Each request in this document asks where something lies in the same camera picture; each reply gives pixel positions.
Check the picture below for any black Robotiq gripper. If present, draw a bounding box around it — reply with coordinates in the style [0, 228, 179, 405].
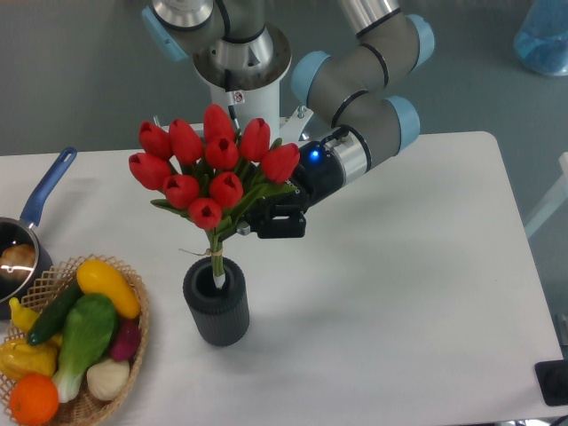
[237, 140, 343, 239]

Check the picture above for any red tulip bouquet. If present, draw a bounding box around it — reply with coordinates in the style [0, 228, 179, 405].
[129, 104, 300, 288]

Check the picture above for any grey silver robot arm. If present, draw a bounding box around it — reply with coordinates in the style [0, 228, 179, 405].
[142, 1, 435, 238]

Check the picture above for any dark grey ribbed vase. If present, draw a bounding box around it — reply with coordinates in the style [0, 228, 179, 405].
[183, 258, 249, 347]

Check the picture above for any purple red radish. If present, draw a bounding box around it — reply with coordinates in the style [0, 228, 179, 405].
[108, 319, 141, 361]

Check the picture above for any yellow squash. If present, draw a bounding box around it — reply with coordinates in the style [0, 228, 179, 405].
[76, 258, 141, 320]

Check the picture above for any green bok choy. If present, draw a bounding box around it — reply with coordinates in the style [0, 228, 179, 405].
[52, 293, 117, 404]

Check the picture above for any white garlic bulb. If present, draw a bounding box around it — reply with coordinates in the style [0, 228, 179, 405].
[86, 359, 130, 401]

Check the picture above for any dark green cucumber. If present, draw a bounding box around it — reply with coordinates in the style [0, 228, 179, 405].
[27, 280, 83, 346]

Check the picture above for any brown bread roll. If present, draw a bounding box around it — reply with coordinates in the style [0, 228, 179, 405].
[1, 244, 36, 281]

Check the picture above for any woven wicker basket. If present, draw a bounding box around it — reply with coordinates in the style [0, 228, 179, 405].
[1, 255, 150, 425]

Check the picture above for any small yellow banana pepper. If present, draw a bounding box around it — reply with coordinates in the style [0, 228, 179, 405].
[9, 297, 40, 334]

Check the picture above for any orange fruit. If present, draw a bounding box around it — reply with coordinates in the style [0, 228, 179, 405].
[8, 374, 59, 425]

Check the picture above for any blue translucent bag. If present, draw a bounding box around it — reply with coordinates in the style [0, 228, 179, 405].
[513, 0, 567, 76]

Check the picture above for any black device at edge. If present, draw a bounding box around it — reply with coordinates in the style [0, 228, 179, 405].
[534, 359, 567, 406]

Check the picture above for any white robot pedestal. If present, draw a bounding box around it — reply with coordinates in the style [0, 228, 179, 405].
[193, 23, 291, 138]

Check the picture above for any blue handled saucepan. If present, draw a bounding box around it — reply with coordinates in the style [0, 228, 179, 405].
[1, 147, 77, 320]

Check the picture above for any white frame bar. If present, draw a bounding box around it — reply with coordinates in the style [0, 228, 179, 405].
[524, 152, 567, 239]

